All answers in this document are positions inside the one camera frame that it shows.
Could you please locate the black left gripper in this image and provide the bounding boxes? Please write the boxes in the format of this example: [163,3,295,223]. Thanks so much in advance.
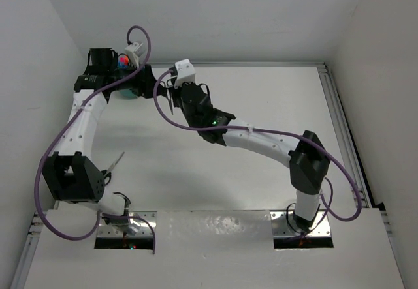
[108,59,166,99]

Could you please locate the small black scissors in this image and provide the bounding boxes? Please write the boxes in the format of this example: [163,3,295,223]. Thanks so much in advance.
[167,89,174,115]

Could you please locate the black pink highlighter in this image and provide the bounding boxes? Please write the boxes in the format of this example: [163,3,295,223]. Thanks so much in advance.
[118,55,130,69]

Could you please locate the large black scissors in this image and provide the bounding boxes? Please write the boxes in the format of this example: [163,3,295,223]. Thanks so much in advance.
[101,151,125,186]

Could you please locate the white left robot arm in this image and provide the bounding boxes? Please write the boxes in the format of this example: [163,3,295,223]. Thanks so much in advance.
[37,46,167,217]

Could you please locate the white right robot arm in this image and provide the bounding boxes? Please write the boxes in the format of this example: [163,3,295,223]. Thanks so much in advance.
[169,83,330,232]

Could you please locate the teal round desk organizer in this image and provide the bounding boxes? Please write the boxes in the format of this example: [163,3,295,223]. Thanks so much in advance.
[118,86,143,100]

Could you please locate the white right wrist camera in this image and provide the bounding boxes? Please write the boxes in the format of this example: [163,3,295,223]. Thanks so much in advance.
[174,59,196,89]

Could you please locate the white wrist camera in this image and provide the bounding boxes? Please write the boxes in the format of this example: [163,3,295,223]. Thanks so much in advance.
[125,42,145,68]
[174,59,196,89]

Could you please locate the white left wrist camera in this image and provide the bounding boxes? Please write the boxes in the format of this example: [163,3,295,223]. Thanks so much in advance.
[125,42,145,68]

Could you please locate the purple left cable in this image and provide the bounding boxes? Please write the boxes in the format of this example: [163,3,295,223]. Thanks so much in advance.
[34,25,157,256]

